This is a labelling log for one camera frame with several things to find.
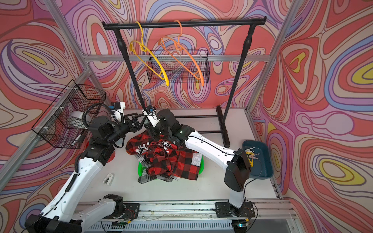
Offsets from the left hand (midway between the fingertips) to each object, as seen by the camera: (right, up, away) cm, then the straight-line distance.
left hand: (143, 115), depth 68 cm
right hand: (0, -6, +5) cm, 8 cm away
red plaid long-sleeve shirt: (+10, -22, +4) cm, 24 cm away
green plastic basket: (+28, -30, +10) cm, 42 cm away
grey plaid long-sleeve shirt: (0, -32, +6) cm, 32 cm away
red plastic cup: (-32, -15, +5) cm, 36 cm away
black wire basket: (-42, -3, +4) cm, 43 cm away
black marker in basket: (-35, -11, +4) cm, 37 cm away
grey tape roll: (-34, 0, +5) cm, 35 cm away
